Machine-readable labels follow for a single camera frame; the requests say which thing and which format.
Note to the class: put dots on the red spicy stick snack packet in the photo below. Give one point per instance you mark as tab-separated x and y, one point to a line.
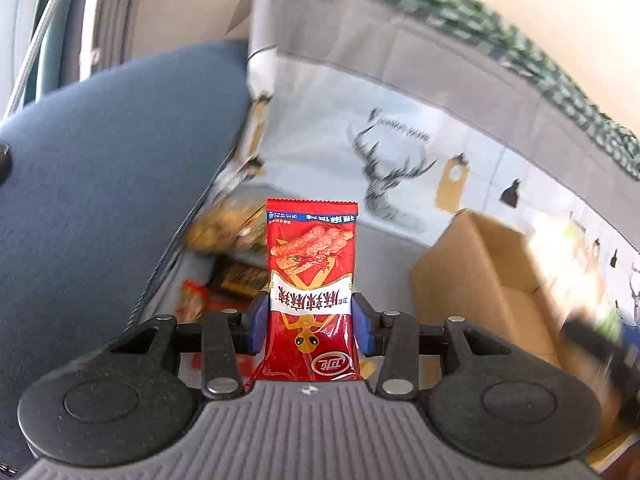
311	247

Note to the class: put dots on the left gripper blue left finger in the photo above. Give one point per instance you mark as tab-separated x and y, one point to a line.
256	322

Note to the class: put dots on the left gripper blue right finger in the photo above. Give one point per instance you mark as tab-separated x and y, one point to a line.
367	326

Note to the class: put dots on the small red-ended candy bar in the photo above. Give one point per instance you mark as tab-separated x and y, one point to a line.
194	298

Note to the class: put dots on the deer print sofa cover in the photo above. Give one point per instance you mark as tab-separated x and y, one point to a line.
355	100

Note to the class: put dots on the clear bag of round cookies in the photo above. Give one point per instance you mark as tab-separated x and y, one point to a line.
232	225

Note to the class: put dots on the black soda cracker packet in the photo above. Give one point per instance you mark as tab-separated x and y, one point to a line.
242	279

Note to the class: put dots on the green checkered cloth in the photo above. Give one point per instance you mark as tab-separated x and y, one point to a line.
487	31

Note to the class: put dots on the grey curtain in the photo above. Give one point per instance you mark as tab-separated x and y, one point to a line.
46	44

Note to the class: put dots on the brown cardboard box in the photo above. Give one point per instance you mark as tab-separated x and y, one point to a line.
523	287

